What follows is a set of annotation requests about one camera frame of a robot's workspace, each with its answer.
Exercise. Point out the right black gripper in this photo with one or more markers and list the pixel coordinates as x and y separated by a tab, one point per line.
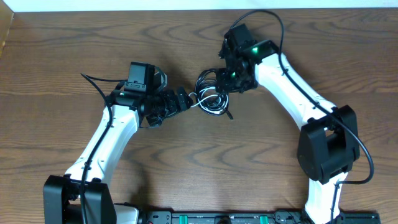
224	86

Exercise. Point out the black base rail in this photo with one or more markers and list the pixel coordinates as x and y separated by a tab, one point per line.
280	216

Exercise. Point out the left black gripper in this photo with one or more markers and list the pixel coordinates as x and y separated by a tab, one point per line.
175	105

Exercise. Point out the white back board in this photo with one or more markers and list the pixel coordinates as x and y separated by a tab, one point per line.
170	5

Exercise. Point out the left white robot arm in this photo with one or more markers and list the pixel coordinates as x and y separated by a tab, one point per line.
82	194

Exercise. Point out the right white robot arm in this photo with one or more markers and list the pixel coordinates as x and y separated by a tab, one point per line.
327	148

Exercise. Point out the cardboard side panel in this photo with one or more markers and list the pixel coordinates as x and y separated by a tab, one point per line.
6	19

